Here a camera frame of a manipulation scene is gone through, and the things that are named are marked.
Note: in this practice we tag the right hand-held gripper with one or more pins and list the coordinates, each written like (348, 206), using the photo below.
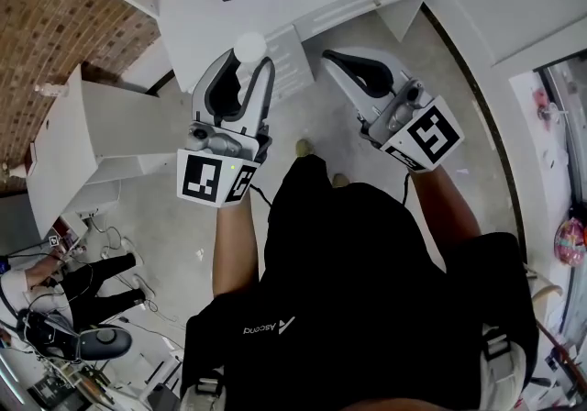
(431, 134)

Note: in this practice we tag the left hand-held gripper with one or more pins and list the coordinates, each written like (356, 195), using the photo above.
(202, 180)

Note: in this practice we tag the white cup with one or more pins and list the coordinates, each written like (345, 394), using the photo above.
(250, 46)

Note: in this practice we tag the person's left forearm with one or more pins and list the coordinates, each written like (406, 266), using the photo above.
(234, 248)

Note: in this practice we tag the person's right forearm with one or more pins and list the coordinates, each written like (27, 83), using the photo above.
(449, 212)

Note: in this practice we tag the white desk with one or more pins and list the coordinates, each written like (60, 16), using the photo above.
(202, 28)

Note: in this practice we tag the white sign card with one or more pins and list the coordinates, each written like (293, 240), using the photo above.
(293, 60)

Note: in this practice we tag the person's left shoe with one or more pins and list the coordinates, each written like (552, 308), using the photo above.
(305, 147)

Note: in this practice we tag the person's shoe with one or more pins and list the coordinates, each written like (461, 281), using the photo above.
(305, 147)
(340, 181)

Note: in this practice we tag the person's right shoe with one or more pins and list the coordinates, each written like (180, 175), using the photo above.
(340, 181)

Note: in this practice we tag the white low cabinet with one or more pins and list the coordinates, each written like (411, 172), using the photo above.
(91, 125)

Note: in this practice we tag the person's black clothing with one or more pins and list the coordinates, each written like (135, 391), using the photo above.
(348, 290)

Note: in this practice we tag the pink patterned ball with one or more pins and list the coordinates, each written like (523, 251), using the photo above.
(571, 241)

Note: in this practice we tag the spare grey gripper device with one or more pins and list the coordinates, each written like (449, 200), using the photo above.
(101, 340)

